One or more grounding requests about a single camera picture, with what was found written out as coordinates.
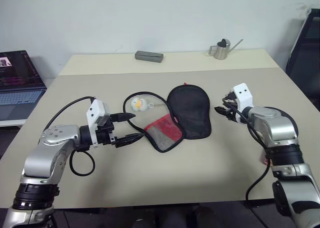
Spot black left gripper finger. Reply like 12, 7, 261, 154
109, 112, 137, 123
115, 133, 146, 148

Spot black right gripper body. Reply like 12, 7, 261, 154
225, 92, 243, 123

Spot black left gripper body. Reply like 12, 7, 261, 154
96, 114, 119, 147

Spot white egg plush keychain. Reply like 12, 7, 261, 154
130, 97, 155, 112

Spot black red paddle case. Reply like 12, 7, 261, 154
123, 82, 213, 153

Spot metal watering can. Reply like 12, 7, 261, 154
208, 38, 244, 60

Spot grey rectangular box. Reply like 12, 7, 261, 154
134, 50, 164, 63

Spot black chair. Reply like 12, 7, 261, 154
284, 8, 320, 106

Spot open laptop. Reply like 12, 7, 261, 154
0, 50, 48, 121

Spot white side table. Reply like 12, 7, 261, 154
0, 117, 27, 127

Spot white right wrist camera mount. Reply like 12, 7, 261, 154
232, 83, 254, 113

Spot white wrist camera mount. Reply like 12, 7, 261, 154
232, 83, 254, 113
85, 99, 111, 149

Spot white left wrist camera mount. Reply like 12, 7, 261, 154
85, 99, 111, 149

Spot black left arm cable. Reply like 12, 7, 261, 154
44, 95, 97, 177

